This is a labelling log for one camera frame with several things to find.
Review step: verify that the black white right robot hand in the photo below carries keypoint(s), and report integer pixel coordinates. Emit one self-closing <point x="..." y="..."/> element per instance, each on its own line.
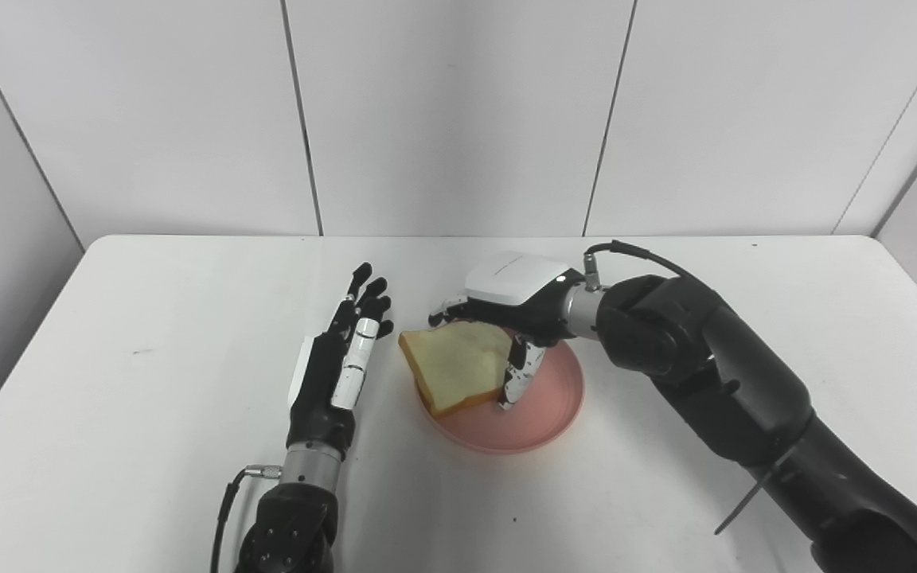
<point x="518" y="278"/>

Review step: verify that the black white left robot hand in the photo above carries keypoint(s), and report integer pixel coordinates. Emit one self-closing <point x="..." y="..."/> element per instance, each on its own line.
<point x="319" y="390"/>

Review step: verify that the slice of white bread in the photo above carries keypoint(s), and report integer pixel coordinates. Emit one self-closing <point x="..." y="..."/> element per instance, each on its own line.
<point x="458" y="362"/>

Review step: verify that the pink round plate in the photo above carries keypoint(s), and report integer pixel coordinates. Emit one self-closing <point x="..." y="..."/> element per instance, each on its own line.
<point x="542" y="414"/>

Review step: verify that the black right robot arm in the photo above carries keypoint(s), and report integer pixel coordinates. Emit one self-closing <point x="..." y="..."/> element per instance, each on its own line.
<point x="729" y="374"/>

